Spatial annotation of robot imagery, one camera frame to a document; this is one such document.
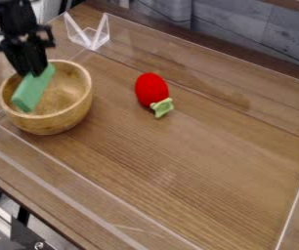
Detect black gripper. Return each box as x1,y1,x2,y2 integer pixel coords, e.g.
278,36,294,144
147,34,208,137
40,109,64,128
0,0,55,76

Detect green rectangular stick block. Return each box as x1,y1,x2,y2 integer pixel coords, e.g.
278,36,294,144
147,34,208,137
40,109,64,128
11,63,56,112

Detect brown wooden bowl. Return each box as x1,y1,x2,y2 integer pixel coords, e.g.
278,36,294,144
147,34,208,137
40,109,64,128
0,60,94,135

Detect red plush strawberry toy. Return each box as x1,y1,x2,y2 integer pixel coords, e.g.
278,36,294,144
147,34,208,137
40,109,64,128
135,72,174,118

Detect black table leg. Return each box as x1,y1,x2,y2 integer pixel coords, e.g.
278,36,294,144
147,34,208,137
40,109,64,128
17,206,29,226

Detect clear acrylic corner bracket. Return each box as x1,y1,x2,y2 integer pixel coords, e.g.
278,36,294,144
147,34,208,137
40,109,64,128
64,13,111,51

